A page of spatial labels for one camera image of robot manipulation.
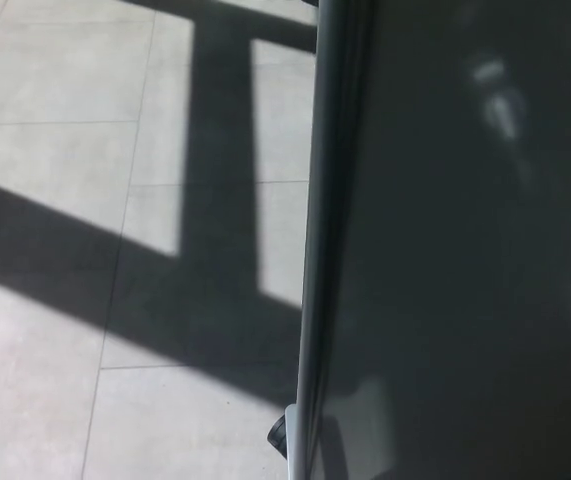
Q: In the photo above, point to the glossy grey panel door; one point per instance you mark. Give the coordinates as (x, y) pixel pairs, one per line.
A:
(455, 240)

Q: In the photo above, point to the black caster wheel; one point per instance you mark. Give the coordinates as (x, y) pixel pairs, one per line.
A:
(276, 433)

